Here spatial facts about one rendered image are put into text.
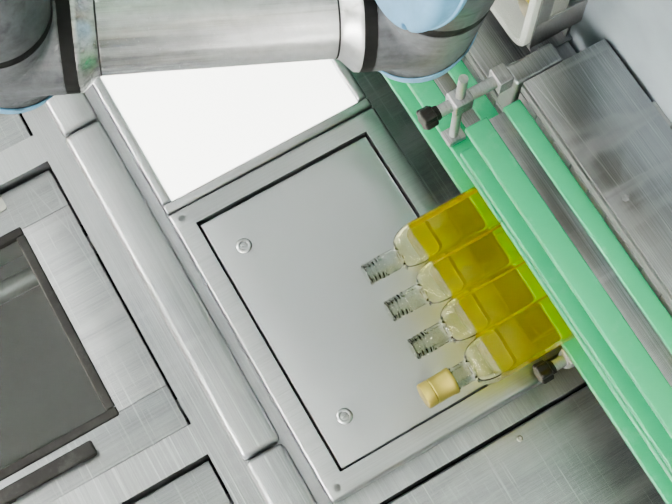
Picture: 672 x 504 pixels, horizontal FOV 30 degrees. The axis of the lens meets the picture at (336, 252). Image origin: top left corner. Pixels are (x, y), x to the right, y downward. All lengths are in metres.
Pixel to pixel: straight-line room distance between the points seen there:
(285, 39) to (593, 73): 0.48
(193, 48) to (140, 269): 0.61
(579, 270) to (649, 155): 0.17
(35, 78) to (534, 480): 0.89
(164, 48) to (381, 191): 0.64
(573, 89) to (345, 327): 0.46
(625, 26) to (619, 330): 0.37
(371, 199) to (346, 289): 0.14
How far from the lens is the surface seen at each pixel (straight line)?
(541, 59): 1.59
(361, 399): 1.71
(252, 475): 1.70
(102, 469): 1.77
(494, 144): 1.55
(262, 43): 1.24
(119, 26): 1.23
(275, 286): 1.75
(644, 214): 1.52
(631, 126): 1.56
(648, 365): 1.49
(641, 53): 1.56
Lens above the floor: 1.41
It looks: 9 degrees down
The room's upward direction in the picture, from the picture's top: 119 degrees counter-clockwise
